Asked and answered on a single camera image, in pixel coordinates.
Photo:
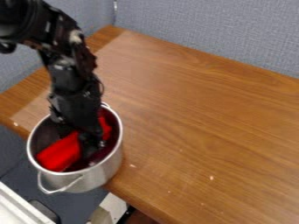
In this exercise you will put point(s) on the white box under table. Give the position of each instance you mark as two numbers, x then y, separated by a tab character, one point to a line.
17	211

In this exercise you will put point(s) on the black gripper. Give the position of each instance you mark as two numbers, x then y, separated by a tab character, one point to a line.
74	112

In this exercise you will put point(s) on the metal pot with handle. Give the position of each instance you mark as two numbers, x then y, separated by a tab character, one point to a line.
85	179

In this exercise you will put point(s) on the red block object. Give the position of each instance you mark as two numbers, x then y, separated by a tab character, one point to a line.
61	157

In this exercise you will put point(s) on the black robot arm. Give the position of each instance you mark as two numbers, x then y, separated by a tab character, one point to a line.
32	23

